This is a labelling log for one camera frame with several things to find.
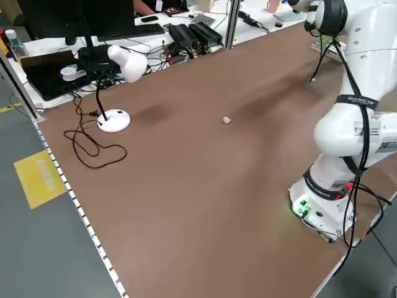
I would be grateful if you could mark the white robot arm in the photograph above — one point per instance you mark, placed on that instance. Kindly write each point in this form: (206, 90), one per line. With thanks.
(338, 136)

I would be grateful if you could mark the green and white book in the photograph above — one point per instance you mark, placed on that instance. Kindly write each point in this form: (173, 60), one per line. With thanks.
(325, 42)

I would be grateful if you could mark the small crumpled paper scrap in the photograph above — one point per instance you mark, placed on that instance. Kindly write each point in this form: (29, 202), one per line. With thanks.
(227, 120)

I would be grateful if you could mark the white desk lamp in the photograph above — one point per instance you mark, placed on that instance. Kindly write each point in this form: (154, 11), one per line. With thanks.
(133, 65)

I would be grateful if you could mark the checkered grid board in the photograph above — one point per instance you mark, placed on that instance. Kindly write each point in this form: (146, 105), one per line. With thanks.
(203, 19)

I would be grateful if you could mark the black keyboard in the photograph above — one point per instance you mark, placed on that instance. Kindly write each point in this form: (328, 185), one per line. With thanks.
(133, 31)

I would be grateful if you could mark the black phone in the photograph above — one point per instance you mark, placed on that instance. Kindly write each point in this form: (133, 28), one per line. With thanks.
(149, 19)

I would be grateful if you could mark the black power adapter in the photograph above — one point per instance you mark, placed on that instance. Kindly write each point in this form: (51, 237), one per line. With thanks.
(248, 19)

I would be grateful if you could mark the small wooden box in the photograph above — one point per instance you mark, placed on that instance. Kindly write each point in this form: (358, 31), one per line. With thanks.
(206, 4)

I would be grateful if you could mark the white round dish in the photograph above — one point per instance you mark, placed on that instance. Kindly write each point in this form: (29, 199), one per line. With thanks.
(69, 73)

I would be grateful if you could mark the person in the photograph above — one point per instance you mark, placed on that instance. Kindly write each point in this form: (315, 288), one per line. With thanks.
(141, 6)

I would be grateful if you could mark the pink container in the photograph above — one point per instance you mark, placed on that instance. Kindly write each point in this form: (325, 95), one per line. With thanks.
(273, 6)

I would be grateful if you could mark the yellow floor sticker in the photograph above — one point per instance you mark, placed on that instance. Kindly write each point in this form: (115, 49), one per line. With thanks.
(37, 180)

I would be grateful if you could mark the black laptop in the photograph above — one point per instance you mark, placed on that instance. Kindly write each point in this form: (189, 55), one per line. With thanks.
(43, 77)

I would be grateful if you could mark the black computer monitor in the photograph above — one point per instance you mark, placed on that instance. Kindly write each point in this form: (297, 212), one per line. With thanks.
(62, 15)

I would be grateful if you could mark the clear plastic bottle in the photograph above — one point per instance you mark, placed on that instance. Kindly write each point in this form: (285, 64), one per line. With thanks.
(14, 43)

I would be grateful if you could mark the aluminium frame post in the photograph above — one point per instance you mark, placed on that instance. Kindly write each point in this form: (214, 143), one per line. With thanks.
(18, 90)
(232, 25)

